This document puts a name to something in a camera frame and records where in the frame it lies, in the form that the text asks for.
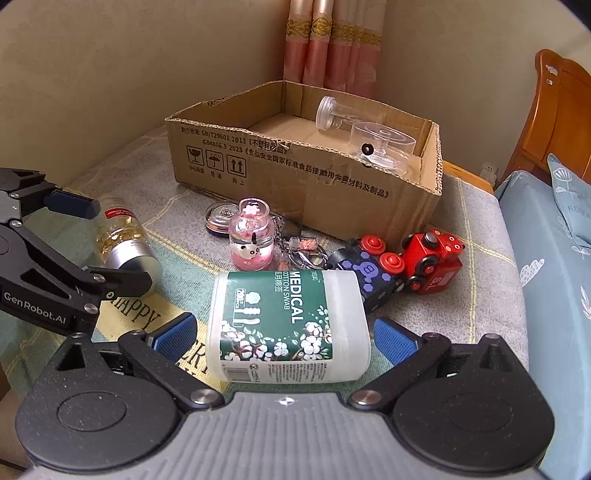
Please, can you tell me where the small vial keychain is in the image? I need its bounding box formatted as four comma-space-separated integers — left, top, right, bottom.
276, 217, 329, 274

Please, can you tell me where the white cotton swab box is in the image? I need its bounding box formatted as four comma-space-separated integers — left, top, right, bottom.
206, 270, 373, 383

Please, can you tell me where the blue floral pillow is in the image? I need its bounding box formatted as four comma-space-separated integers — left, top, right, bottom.
547, 154, 591, 241

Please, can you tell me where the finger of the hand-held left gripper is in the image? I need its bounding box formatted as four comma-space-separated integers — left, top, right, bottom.
81, 267, 154, 302
28, 182, 102, 221

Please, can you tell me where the pink curtain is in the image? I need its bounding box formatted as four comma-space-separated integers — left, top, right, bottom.
283, 0, 387, 96

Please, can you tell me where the cardboard box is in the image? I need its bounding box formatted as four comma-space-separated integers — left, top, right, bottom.
165, 80, 444, 248

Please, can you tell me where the silver-capped bottle with gold flakes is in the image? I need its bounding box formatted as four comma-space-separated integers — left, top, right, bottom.
95, 196, 163, 296

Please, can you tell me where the blue floral bedsheet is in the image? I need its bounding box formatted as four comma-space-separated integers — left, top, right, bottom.
493, 171, 591, 480

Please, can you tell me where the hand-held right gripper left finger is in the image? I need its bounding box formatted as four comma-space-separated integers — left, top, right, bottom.
54, 312, 227, 414

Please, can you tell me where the clear round plastic container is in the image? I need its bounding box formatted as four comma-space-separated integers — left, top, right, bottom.
348, 122, 417, 175

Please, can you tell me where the wooden bed headboard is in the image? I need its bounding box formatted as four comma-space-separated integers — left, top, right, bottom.
505, 48, 591, 195

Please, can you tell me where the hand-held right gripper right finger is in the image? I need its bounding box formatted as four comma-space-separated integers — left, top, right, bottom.
346, 316, 514, 412

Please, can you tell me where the blue toy train car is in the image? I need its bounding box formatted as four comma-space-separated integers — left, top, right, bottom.
328, 235, 405, 315

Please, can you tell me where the round silver compact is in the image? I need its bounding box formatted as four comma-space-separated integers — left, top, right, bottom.
205, 202, 241, 236

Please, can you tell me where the pink bottle keychain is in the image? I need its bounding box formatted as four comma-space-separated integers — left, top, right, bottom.
228, 198, 273, 271

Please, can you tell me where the wooden table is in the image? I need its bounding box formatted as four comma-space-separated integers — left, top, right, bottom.
442, 161, 498, 195

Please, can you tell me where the clear plastic jar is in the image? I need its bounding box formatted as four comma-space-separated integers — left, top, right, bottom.
316, 95, 366, 133

